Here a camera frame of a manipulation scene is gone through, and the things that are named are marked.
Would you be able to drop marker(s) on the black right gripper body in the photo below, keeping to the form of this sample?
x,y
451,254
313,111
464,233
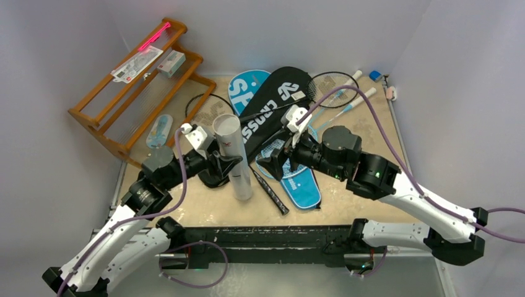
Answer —
x,y
285,154

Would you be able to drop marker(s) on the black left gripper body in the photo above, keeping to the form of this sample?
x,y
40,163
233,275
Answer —
x,y
195,164

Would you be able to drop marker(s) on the white shuttlecock tube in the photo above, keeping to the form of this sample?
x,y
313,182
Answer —
x,y
227,129

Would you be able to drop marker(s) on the black Crossway racket cover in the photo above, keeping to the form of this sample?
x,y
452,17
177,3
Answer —
x,y
260,98

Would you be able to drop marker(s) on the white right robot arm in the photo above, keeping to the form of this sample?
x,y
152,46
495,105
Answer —
x,y
445,230

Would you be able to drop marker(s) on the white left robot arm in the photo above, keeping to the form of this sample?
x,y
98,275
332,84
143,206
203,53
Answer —
x,y
139,227

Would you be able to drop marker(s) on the blue racket cover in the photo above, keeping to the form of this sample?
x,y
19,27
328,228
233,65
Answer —
x,y
301,187

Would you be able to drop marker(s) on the blue white plastic packet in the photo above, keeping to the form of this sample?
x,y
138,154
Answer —
x,y
159,132

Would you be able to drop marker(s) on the wooden shelf rack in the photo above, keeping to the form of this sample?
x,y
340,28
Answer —
x,y
120,115

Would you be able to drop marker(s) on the small blue block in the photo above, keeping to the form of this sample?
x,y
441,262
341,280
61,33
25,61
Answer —
x,y
375,76

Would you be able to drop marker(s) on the pink white clip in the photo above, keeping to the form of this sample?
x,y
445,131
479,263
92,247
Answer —
x,y
391,93

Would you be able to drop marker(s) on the small white box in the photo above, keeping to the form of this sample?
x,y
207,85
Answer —
x,y
171,63

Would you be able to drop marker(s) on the clear stationery packet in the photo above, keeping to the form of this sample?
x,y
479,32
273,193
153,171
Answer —
x,y
130,69

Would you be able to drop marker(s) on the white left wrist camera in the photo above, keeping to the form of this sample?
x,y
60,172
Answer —
x,y
199,137

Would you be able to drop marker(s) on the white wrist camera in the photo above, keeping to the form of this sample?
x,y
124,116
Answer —
x,y
295,122
199,137

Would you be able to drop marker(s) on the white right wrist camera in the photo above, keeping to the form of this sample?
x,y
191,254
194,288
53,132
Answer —
x,y
295,122

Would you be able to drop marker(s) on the black metal base frame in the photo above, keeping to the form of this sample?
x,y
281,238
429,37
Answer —
x,y
331,245

